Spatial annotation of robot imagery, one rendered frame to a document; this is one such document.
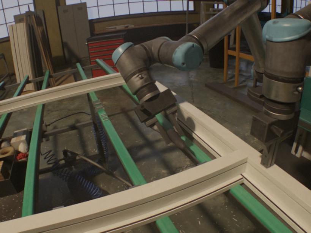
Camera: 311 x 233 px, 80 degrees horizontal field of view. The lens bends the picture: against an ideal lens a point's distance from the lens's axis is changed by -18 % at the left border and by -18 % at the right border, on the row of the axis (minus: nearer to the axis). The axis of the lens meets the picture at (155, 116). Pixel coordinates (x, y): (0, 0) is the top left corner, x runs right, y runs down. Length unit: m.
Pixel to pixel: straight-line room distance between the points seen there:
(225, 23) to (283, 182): 0.55
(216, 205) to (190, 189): 1.17
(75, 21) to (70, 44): 0.79
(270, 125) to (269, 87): 0.08
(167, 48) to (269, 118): 0.39
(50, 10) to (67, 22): 0.71
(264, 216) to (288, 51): 0.38
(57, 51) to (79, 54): 0.77
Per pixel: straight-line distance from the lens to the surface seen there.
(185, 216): 1.63
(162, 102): 0.70
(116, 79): 1.44
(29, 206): 0.69
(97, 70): 4.21
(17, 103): 1.47
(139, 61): 0.72
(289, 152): 1.82
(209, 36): 0.75
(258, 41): 1.30
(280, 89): 0.47
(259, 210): 0.59
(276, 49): 0.45
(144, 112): 0.69
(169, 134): 0.71
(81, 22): 7.59
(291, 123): 0.56
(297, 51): 0.45
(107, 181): 1.98
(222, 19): 0.82
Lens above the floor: 1.30
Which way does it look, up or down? 27 degrees down
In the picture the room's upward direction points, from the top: 5 degrees counter-clockwise
